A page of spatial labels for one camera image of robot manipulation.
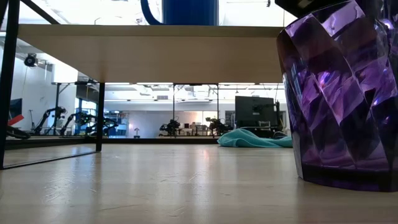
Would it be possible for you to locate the purple faceted plastic cup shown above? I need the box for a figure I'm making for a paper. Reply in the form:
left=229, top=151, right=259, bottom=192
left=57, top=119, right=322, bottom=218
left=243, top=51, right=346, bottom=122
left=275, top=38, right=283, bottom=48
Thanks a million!
left=275, top=0, right=398, bottom=193

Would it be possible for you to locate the blue plastic mug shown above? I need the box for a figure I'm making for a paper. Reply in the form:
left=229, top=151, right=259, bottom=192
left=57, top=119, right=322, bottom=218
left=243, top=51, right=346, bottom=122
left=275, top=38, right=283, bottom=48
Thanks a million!
left=139, top=0, right=220, bottom=26

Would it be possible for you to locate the black computer monitor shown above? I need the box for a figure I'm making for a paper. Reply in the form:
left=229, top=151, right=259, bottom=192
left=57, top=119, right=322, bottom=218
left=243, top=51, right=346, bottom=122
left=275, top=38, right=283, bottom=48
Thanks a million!
left=234, top=95, right=279, bottom=129

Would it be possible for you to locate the teal cloth towel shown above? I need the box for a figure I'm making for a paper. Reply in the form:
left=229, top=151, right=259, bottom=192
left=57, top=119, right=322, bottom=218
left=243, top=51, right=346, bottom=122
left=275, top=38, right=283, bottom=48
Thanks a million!
left=216, top=128, right=294, bottom=149

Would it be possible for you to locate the red flat object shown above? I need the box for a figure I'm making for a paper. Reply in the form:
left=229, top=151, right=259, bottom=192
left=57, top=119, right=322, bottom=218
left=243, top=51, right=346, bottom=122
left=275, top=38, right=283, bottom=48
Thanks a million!
left=7, top=114, right=25, bottom=127

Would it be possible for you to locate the black metal table frame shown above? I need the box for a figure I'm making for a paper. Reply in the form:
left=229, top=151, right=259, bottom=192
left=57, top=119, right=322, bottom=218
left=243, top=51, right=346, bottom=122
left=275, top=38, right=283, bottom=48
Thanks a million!
left=4, top=136, right=220, bottom=151

